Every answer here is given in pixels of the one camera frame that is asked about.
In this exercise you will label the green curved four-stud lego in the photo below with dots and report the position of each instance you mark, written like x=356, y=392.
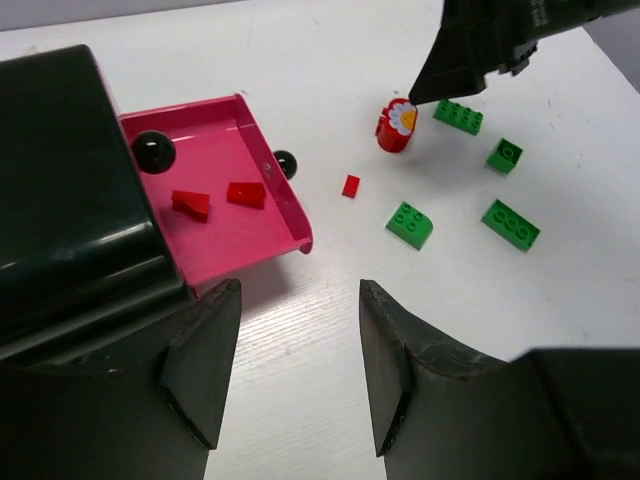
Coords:
x=410, y=225

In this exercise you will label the green small square lego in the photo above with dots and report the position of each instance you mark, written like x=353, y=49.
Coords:
x=504, y=157

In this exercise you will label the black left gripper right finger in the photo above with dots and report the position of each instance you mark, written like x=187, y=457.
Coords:
x=387, y=363

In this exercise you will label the red flower lego cylinder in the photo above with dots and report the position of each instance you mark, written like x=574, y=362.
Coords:
x=396, y=125

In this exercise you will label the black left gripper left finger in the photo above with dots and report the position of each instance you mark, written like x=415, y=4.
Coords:
x=195, y=375

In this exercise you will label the green four-stud long lego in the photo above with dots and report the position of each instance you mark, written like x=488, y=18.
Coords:
x=459, y=116

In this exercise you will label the small red lego slope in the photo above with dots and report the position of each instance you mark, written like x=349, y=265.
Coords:
x=351, y=186

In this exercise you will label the black drawer cabinet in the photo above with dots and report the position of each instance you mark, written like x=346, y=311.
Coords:
x=82, y=255

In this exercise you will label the black drawer knob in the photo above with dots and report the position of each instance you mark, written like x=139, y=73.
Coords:
x=154, y=152
x=287, y=163

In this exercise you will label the green lego brick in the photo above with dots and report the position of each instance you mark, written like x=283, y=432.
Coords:
x=511, y=226

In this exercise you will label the red lego wedge piece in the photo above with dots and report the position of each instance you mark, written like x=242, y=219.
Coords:
x=193, y=204

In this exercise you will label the black top drawer knob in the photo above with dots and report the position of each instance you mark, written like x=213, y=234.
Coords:
x=154, y=152

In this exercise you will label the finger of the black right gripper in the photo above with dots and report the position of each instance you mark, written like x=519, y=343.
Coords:
x=475, y=38

